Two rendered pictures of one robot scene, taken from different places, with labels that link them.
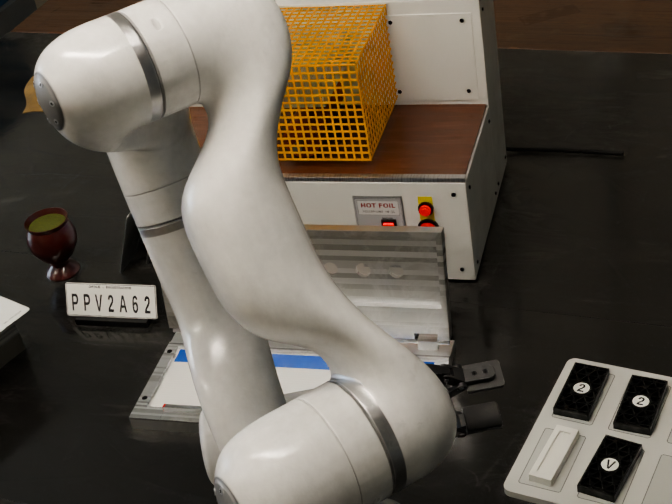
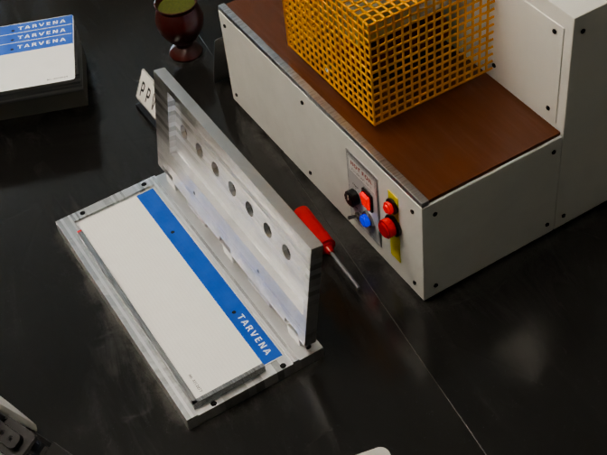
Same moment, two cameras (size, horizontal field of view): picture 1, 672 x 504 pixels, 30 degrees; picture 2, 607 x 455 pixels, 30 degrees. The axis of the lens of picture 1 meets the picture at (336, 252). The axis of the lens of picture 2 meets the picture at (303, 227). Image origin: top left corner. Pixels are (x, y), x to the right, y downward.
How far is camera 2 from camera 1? 1.08 m
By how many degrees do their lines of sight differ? 35
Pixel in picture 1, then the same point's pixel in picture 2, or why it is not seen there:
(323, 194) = (328, 129)
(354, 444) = not seen: outside the picture
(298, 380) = (181, 285)
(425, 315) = (293, 310)
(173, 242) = not seen: outside the picture
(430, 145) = (450, 144)
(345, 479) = not seen: outside the picture
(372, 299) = (270, 261)
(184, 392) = (108, 229)
